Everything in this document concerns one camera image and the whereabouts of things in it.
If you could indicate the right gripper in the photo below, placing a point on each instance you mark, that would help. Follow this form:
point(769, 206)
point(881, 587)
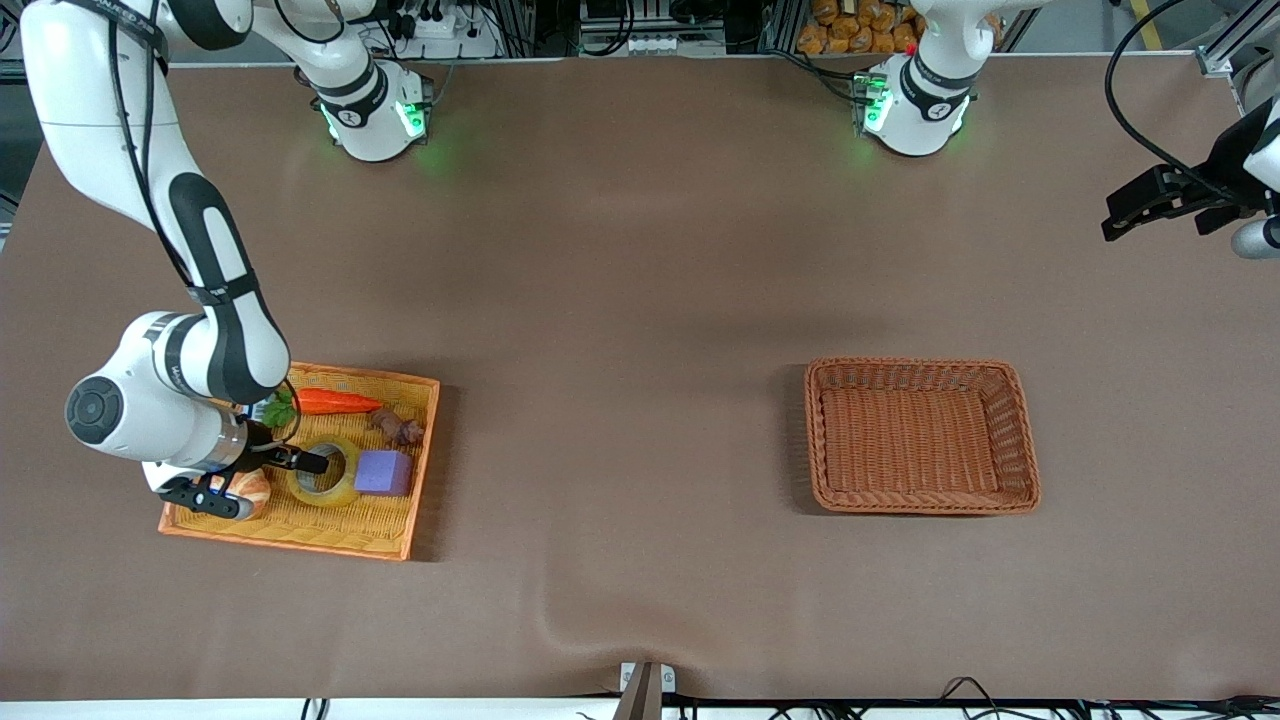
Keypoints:
point(257, 436)

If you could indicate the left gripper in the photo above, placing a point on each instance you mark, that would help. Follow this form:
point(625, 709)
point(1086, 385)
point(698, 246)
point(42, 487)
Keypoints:
point(1226, 159)

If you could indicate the yellow tape roll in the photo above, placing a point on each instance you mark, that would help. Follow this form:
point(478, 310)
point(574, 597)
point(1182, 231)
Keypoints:
point(325, 497)

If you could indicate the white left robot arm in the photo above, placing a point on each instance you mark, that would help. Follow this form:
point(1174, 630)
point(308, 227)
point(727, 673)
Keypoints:
point(920, 120)

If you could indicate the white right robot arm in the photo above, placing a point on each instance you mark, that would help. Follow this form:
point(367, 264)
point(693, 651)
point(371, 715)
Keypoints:
point(100, 120)

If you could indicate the toy croissant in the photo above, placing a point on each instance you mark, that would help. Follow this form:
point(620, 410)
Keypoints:
point(257, 488)

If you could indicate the yellow wicker tray orange rim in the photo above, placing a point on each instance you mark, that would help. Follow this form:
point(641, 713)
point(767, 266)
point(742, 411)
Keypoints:
point(320, 525)

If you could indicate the orange toy carrot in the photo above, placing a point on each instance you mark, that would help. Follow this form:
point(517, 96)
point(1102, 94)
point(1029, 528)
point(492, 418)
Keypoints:
point(335, 402)

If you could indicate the purple block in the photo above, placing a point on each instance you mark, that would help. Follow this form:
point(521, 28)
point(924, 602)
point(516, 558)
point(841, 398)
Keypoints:
point(383, 473)

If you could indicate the small brown toy figure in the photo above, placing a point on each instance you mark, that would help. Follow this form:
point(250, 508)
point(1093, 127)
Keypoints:
point(400, 430)

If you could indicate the brown wicker basket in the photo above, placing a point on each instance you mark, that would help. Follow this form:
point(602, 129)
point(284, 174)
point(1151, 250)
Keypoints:
point(910, 440)

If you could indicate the pile of orange pastries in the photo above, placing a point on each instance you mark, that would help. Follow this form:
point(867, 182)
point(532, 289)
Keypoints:
point(850, 35)

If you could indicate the brown table cover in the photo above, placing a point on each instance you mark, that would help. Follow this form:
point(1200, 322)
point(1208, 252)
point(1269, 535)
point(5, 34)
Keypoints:
point(640, 300)

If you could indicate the white power strip with plugs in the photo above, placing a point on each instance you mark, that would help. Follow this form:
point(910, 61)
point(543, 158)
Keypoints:
point(450, 42)

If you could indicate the small white power strip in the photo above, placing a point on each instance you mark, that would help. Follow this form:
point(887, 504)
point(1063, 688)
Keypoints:
point(655, 45)

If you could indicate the aluminium frame profile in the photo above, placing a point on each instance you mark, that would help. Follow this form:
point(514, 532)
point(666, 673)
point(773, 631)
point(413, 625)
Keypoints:
point(1215, 60)

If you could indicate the grey metal post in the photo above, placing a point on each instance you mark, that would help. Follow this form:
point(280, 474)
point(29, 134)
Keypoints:
point(640, 700)

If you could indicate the white edge bracket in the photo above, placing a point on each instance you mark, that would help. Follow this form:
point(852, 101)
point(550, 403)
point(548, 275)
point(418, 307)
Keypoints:
point(668, 680)

